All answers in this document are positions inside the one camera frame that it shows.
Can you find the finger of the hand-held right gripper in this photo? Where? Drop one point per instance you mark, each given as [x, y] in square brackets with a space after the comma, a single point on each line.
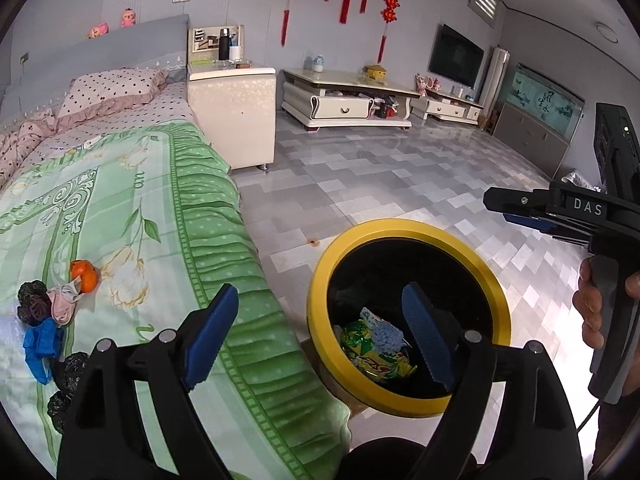
[520, 202]
[527, 222]

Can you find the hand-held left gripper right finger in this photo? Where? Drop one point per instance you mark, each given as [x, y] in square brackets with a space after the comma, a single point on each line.
[430, 335]

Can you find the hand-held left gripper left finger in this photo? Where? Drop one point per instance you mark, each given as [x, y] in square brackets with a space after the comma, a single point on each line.
[210, 335]

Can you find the light purple bath pouf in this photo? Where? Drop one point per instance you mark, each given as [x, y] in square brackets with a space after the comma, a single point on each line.
[387, 337]

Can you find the green yellow snack packet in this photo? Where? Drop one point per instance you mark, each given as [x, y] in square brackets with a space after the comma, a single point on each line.
[365, 355]

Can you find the yellow trash can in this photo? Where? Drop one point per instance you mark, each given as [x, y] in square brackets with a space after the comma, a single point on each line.
[400, 227]

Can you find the orange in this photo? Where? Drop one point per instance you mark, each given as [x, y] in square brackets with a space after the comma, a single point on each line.
[85, 275]

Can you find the large black plastic bag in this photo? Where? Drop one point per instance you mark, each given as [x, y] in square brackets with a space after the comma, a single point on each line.
[65, 372]

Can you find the pink cloth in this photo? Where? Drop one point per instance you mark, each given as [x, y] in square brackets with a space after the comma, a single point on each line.
[62, 305]

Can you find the blue glove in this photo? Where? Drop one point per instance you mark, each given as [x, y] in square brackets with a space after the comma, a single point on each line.
[42, 345]

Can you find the small black plastic bag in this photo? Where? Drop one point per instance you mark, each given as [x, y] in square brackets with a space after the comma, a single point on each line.
[32, 300]

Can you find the person's right hand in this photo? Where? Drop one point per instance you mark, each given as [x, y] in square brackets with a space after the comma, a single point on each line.
[587, 305]

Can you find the white plastic bag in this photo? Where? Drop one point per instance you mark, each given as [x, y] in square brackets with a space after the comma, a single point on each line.
[577, 180]

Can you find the grey fish tank cabinet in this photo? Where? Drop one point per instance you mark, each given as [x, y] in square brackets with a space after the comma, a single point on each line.
[525, 140]

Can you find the glass fish tank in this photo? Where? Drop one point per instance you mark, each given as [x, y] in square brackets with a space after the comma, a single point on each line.
[542, 97]

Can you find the small cream side cabinet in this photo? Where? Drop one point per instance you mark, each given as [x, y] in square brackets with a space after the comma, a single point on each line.
[445, 107]

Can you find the white standing air conditioner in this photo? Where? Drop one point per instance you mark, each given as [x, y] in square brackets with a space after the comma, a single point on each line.
[495, 80]

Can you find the pink figurines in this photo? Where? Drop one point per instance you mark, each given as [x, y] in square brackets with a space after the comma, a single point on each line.
[425, 84]

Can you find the black flat television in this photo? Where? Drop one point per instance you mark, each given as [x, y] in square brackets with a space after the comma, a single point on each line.
[455, 55]

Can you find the dark items on cabinet shelf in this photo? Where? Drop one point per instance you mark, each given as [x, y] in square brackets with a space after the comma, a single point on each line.
[385, 109]

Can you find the round ceiling light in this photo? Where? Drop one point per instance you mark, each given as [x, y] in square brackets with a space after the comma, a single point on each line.
[606, 32]

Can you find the yellow plush toy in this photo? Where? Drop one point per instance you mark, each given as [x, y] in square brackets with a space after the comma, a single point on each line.
[376, 72]

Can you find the cream TV cabinet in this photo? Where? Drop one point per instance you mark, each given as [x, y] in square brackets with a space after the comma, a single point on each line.
[340, 107]

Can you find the cream nightstand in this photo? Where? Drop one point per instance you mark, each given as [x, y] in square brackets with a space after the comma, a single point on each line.
[230, 110]

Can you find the polka-dot bed sheet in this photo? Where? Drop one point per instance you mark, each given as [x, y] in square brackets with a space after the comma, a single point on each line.
[170, 105]

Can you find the white baby bottle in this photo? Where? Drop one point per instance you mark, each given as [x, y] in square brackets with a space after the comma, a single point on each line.
[318, 65]

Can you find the pink polka-dot pillow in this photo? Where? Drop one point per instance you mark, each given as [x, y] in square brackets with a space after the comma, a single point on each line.
[115, 87]

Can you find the pink polka-dot quilt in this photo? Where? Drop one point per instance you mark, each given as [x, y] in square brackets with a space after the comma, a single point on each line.
[20, 145]

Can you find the flat green pad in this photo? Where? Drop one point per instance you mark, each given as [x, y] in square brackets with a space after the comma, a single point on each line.
[202, 62]

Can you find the black thermos bottle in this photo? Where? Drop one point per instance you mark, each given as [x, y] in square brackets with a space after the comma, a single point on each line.
[224, 45]

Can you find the grey upholstered bed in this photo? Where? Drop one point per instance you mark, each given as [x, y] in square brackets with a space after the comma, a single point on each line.
[125, 45]

